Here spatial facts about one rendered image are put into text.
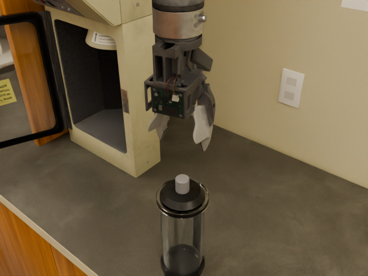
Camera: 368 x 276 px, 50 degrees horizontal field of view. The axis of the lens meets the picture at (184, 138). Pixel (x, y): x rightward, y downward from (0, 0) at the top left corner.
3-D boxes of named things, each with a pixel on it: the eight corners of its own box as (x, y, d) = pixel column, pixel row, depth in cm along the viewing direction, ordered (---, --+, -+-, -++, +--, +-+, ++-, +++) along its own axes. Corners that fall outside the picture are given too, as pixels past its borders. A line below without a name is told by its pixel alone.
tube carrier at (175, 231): (212, 253, 93) (216, 185, 81) (195, 289, 85) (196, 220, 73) (171, 239, 97) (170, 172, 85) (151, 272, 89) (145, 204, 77)
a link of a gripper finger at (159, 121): (135, 144, 70) (148, 105, 64) (150, 128, 74) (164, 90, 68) (150, 153, 69) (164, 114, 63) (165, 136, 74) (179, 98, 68)
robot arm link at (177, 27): (166, -4, 60) (215, 1, 58) (166, 25, 63) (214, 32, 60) (142, 9, 55) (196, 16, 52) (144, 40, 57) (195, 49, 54)
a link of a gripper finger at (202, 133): (193, 165, 66) (176, 117, 63) (206, 146, 71) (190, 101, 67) (209, 164, 65) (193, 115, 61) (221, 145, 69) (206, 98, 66)
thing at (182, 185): (211, 195, 82) (212, 170, 79) (194, 224, 75) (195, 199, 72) (171, 183, 85) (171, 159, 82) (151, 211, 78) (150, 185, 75)
